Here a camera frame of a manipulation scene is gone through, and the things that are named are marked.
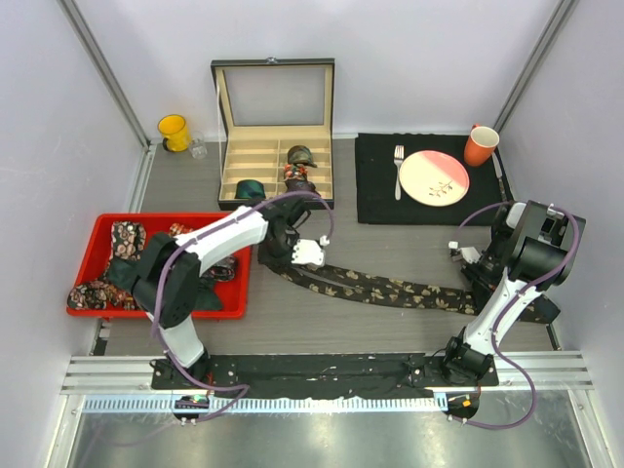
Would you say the red plastic bin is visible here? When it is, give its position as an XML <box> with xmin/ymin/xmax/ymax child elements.
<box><xmin>66</xmin><ymin>212</ymin><xmax>252</xmax><ymax>320</ymax></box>

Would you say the dark green leaf tie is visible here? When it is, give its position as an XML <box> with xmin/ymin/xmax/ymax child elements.
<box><xmin>104</xmin><ymin>256</ymin><xmax>223</xmax><ymax>314</ymax></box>

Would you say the black tie storage box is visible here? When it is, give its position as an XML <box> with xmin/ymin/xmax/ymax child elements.
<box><xmin>211</xmin><ymin>58</ymin><xmax>335</xmax><ymax>211</ymax></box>

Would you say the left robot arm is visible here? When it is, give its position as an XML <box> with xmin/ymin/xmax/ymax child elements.
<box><xmin>122</xmin><ymin>191</ymin><xmax>307</xmax><ymax>389</ymax></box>

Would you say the rolled dark maroon tie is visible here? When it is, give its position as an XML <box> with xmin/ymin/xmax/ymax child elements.
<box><xmin>285</xmin><ymin>178</ymin><xmax>321</xmax><ymax>197</ymax></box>

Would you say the yellow mug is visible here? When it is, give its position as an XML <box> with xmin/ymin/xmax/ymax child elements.
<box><xmin>157</xmin><ymin>114</ymin><xmax>191</xmax><ymax>153</ymax></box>

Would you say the rolled green blue tie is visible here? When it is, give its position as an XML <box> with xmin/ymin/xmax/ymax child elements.
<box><xmin>235</xmin><ymin>179</ymin><xmax>266</xmax><ymax>200</ymax></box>

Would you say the orange striped rolled tie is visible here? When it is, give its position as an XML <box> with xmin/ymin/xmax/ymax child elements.
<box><xmin>168</xmin><ymin>223</ymin><xmax>195</xmax><ymax>244</ymax></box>

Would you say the pink cream plate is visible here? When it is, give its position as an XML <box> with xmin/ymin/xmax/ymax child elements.
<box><xmin>400</xmin><ymin>150</ymin><xmax>470</xmax><ymax>208</ymax></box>

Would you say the silver knife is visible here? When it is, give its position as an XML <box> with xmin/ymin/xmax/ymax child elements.
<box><xmin>491</xmin><ymin>152</ymin><xmax>508</xmax><ymax>202</ymax></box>

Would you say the silver fork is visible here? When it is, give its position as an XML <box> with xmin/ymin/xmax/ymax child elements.
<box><xmin>393</xmin><ymin>145</ymin><xmax>405</xmax><ymax>201</ymax></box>

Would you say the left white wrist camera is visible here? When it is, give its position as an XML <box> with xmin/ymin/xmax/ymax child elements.
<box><xmin>291</xmin><ymin>236</ymin><xmax>330</xmax><ymax>267</ymax></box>

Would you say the rolled orange floral tie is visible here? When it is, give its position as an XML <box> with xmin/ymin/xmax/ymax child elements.
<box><xmin>283</xmin><ymin>164</ymin><xmax>308</xmax><ymax>181</ymax></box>

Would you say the black placemat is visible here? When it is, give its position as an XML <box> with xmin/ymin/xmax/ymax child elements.
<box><xmin>355</xmin><ymin>134</ymin><xmax>513</xmax><ymax>226</ymax></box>

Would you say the black gold leaf tie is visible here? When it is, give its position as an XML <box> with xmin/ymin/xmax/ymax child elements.
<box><xmin>256</xmin><ymin>238</ymin><xmax>561</xmax><ymax>326</ymax></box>

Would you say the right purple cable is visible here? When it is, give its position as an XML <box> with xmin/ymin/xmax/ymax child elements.
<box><xmin>448</xmin><ymin>199</ymin><xmax>584</xmax><ymax>430</ymax></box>

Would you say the clear glass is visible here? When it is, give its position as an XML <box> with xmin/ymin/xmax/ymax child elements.
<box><xmin>188</xmin><ymin>132</ymin><xmax>208</xmax><ymax>160</ymax></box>

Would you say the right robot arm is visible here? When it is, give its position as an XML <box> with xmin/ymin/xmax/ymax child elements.
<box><xmin>440</xmin><ymin>201</ymin><xmax>586</xmax><ymax>385</ymax></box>

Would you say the orange mug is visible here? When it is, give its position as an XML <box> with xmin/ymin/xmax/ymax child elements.
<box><xmin>463</xmin><ymin>124</ymin><xmax>500</xmax><ymax>167</ymax></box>

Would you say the aluminium front rail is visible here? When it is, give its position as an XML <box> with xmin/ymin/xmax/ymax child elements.
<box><xmin>61</xmin><ymin>352</ymin><xmax>593</xmax><ymax>420</ymax></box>

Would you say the purple cable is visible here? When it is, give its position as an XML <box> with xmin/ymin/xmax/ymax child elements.
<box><xmin>82</xmin><ymin>189</ymin><xmax>337</xmax><ymax>448</ymax></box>
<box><xmin>448</xmin><ymin>199</ymin><xmax>584</xmax><ymax>430</ymax></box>

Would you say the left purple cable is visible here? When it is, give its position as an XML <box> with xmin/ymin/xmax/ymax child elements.
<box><xmin>82</xmin><ymin>189</ymin><xmax>337</xmax><ymax>448</ymax></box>

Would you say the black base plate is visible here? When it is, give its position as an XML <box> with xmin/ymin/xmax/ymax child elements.
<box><xmin>149</xmin><ymin>351</ymin><xmax>500</xmax><ymax>402</ymax></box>

